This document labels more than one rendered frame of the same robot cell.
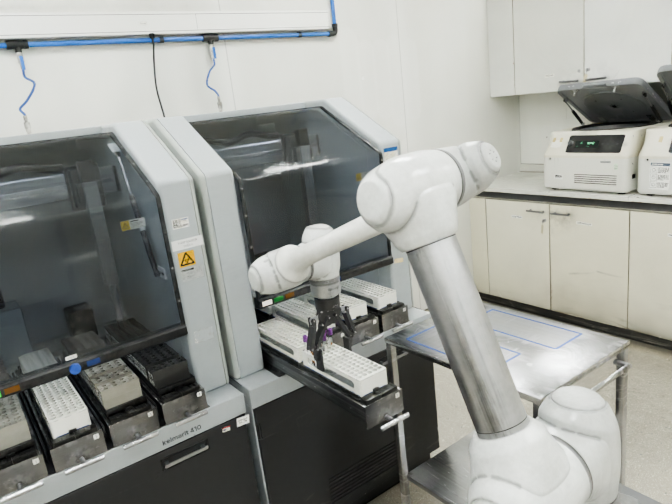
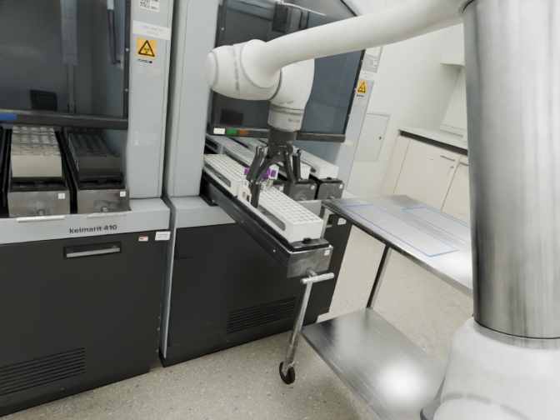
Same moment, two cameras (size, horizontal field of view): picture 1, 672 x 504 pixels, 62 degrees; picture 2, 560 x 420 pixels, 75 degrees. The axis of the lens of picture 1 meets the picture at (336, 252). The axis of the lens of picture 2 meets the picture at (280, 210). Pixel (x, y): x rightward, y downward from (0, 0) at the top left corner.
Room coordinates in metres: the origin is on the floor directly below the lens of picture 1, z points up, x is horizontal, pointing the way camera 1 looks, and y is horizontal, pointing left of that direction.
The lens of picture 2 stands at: (0.57, 0.04, 1.21)
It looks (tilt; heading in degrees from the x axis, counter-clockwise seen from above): 21 degrees down; 358
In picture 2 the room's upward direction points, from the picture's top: 11 degrees clockwise
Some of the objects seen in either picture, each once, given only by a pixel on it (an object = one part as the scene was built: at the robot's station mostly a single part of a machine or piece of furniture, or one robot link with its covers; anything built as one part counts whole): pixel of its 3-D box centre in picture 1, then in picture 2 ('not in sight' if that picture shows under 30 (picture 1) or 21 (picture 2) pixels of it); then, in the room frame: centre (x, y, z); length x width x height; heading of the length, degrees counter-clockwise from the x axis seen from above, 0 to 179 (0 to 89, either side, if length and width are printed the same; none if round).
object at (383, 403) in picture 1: (319, 370); (251, 209); (1.64, 0.10, 0.78); 0.73 x 0.14 x 0.09; 35
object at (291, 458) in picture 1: (275, 298); (229, 147); (2.31, 0.29, 0.81); 1.06 x 0.84 x 1.62; 35
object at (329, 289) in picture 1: (325, 286); (285, 117); (1.56, 0.04, 1.09); 0.09 x 0.09 x 0.06
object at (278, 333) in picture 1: (287, 339); (228, 174); (1.79, 0.20, 0.83); 0.30 x 0.10 x 0.06; 35
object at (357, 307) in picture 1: (334, 304); (279, 163); (2.08, 0.03, 0.83); 0.30 x 0.10 x 0.06; 35
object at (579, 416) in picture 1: (575, 441); not in sight; (1.01, -0.45, 0.87); 0.18 x 0.16 x 0.22; 130
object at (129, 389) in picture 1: (120, 392); (37, 165); (1.51, 0.68, 0.85); 0.12 x 0.02 x 0.06; 126
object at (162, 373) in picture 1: (170, 373); (99, 165); (1.60, 0.56, 0.85); 0.12 x 0.02 x 0.06; 125
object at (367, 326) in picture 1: (316, 309); (262, 166); (2.19, 0.11, 0.78); 0.73 x 0.14 x 0.09; 35
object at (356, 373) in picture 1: (342, 368); (276, 210); (1.53, 0.02, 0.83); 0.30 x 0.10 x 0.06; 35
